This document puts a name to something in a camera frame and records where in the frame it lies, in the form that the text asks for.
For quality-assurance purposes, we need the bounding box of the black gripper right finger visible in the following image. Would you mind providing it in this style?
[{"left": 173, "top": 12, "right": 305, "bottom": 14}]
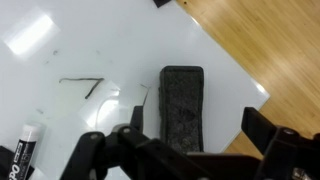
[{"left": 241, "top": 107, "right": 278, "bottom": 154}]

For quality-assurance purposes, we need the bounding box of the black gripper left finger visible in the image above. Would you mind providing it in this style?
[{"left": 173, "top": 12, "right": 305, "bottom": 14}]
[{"left": 130, "top": 106, "right": 143, "bottom": 132}]

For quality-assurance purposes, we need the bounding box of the black tape piece under marker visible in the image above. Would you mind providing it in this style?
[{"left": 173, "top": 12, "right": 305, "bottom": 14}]
[{"left": 0, "top": 142, "right": 35, "bottom": 180}]

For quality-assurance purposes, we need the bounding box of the white whiteboard sheet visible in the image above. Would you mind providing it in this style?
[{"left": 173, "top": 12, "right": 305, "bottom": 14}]
[{"left": 0, "top": 0, "right": 269, "bottom": 180}]

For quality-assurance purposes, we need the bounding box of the black tape piece right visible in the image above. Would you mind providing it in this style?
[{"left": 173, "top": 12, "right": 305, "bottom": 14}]
[{"left": 153, "top": 0, "right": 171, "bottom": 8}]

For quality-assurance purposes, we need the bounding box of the black white dry-erase marker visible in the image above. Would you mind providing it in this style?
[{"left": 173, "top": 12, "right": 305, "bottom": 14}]
[{"left": 7, "top": 123, "right": 42, "bottom": 180}]

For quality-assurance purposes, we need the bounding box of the black felt whiteboard eraser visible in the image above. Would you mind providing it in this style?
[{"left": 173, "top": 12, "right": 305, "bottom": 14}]
[{"left": 159, "top": 66, "right": 204, "bottom": 153}]

